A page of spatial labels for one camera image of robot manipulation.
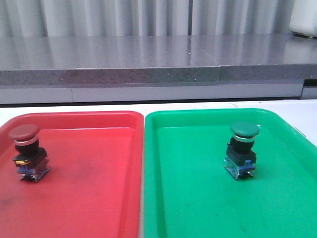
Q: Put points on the green mushroom push button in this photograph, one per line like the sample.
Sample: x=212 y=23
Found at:
x=240 y=159

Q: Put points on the red mushroom push button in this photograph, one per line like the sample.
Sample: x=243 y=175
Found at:
x=32 y=160

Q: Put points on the green plastic tray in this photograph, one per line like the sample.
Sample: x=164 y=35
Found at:
x=189 y=193

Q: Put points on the red plastic tray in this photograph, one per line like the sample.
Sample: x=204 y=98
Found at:
x=93 y=187

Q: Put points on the grey stone counter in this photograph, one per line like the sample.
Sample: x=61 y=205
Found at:
x=82 y=70

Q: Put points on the white container on counter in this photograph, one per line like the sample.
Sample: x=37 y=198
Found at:
x=304 y=18

